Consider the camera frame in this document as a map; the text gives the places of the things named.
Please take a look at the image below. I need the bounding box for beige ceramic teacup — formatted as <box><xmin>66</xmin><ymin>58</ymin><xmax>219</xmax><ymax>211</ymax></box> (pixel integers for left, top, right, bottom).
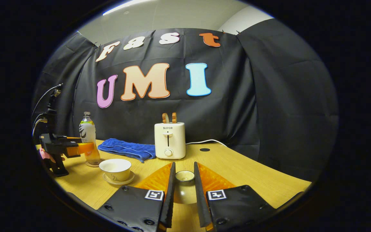
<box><xmin>99</xmin><ymin>159</ymin><xmax>132</xmax><ymax>182</ymax></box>

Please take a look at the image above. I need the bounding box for beige ceramic saucer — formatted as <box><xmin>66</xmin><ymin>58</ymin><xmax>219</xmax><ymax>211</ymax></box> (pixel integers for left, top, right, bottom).
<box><xmin>103</xmin><ymin>171</ymin><xmax>135</xmax><ymax>186</ymax></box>

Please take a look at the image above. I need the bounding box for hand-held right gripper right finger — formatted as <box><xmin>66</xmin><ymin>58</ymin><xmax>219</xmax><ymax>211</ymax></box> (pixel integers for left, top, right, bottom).
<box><xmin>194</xmin><ymin>162</ymin><xmax>276</xmax><ymax>232</ymax></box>

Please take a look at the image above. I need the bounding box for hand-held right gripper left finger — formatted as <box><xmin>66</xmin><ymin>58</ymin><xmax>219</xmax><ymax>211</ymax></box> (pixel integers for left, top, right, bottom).
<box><xmin>97</xmin><ymin>162</ymin><xmax>176</xmax><ymax>232</ymax></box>

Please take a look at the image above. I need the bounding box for black backdrop cloth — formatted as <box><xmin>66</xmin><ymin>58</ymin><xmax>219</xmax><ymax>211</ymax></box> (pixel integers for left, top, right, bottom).
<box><xmin>33</xmin><ymin>28</ymin><xmax>339</xmax><ymax>181</ymax></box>

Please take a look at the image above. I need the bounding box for clear plastic water bottle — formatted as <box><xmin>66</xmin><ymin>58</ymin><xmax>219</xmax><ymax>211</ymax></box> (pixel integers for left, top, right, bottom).
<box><xmin>79</xmin><ymin>111</ymin><xmax>101</xmax><ymax>165</ymax></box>

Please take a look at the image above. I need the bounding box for beige teacup lid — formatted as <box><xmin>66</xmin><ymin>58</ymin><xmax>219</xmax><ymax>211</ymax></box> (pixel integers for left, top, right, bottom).
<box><xmin>174</xmin><ymin>170</ymin><xmax>196</xmax><ymax>204</ymax></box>

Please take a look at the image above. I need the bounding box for cream white toaster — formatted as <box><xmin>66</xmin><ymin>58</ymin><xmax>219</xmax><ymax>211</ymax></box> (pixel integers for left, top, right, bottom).
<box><xmin>154</xmin><ymin>122</ymin><xmax>186</xmax><ymax>160</ymax></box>

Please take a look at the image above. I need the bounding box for blue folded towel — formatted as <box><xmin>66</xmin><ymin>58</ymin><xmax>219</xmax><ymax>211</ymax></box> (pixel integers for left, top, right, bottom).
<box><xmin>98</xmin><ymin>138</ymin><xmax>156</xmax><ymax>163</ymax></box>

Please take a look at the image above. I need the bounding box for white toaster power cable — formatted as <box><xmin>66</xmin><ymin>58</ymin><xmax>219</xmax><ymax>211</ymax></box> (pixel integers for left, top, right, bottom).
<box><xmin>185</xmin><ymin>139</ymin><xmax>228</xmax><ymax>147</ymax></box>

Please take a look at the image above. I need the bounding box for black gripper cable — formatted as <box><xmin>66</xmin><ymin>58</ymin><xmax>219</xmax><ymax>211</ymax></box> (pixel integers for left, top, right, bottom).
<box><xmin>32</xmin><ymin>84</ymin><xmax>61</xmax><ymax>137</ymax></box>

